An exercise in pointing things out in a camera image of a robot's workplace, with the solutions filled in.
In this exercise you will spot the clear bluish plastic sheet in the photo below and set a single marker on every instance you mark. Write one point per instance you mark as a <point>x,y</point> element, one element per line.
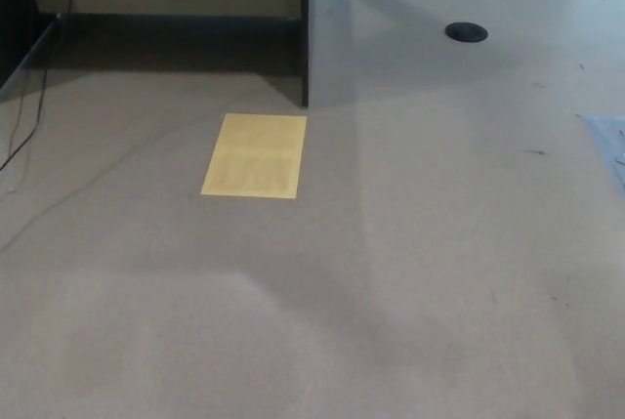
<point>608,138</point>

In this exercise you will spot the black round floor cover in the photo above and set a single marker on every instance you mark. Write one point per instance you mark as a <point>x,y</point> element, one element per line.
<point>466,31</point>

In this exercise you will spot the yellow paper sheet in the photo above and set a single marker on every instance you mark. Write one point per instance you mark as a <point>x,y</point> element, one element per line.
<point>255,157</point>

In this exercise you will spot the dark desk with beige panel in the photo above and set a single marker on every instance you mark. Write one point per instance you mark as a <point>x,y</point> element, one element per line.
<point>305,48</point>

